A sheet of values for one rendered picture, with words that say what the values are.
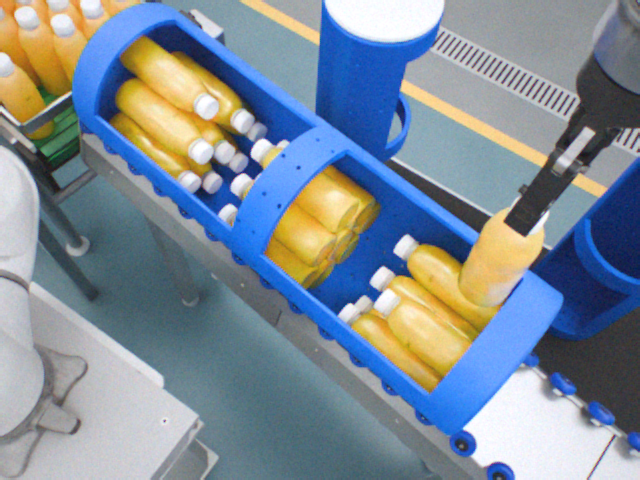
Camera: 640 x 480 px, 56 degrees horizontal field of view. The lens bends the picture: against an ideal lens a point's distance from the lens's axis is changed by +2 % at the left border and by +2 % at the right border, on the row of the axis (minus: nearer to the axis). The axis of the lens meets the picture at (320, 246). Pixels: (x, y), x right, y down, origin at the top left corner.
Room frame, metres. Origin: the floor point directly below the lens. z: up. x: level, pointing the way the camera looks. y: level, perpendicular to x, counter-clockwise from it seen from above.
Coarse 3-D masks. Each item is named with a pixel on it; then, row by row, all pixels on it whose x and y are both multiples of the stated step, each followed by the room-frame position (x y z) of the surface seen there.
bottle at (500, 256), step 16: (496, 224) 0.35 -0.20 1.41; (480, 240) 0.35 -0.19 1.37; (496, 240) 0.33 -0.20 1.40; (512, 240) 0.33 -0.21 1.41; (528, 240) 0.33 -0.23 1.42; (480, 256) 0.33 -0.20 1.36; (496, 256) 0.32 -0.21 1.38; (512, 256) 0.32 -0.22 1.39; (528, 256) 0.32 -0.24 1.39; (464, 272) 0.34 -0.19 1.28; (480, 272) 0.32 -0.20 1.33; (496, 272) 0.31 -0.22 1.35; (512, 272) 0.31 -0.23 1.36; (464, 288) 0.33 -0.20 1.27; (480, 288) 0.31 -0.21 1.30; (496, 288) 0.31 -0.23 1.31; (480, 304) 0.31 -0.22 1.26; (496, 304) 0.31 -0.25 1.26
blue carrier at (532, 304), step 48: (96, 48) 0.72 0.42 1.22; (192, 48) 0.88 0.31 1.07; (96, 96) 0.65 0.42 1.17; (240, 96) 0.80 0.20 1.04; (288, 96) 0.68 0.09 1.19; (240, 144) 0.73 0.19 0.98; (288, 144) 0.55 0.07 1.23; (336, 144) 0.58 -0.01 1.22; (288, 192) 0.47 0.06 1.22; (384, 192) 0.59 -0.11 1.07; (240, 240) 0.43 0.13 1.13; (384, 240) 0.53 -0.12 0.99; (432, 240) 0.51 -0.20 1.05; (288, 288) 0.36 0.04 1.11; (336, 288) 0.43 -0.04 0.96; (528, 288) 0.36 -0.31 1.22; (336, 336) 0.30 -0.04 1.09; (480, 336) 0.28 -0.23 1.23; (528, 336) 0.28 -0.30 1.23; (480, 384) 0.22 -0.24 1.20
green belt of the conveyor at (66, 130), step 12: (48, 96) 0.85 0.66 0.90; (60, 96) 0.85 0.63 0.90; (72, 108) 0.82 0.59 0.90; (60, 120) 0.79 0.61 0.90; (72, 120) 0.79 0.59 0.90; (60, 132) 0.76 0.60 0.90; (72, 132) 0.76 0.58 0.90; (36, 144) 0.72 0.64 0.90; (48, 144) 0.72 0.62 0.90; (60, 144) 0.73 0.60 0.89; (72, 144) 0.74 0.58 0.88; (48, 156) 0.70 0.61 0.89; (60, 156) 0.71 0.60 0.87
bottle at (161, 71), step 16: (128, 48) 0.76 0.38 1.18; (144, 48) 0.76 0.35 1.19; (160, 48) 0.77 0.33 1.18; (128, 64) 0.74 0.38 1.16; (144, 64) 0.73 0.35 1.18; (160, 64) 0.72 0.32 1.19; (176, 64) 0.73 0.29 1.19; (144, 80) 0.71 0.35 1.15; (160, 80) 0.70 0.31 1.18; (176, 80) 0.69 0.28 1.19; (192, 80) 0.70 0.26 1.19; (176, 96) 0.67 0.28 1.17; (192, 96) 0.67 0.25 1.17
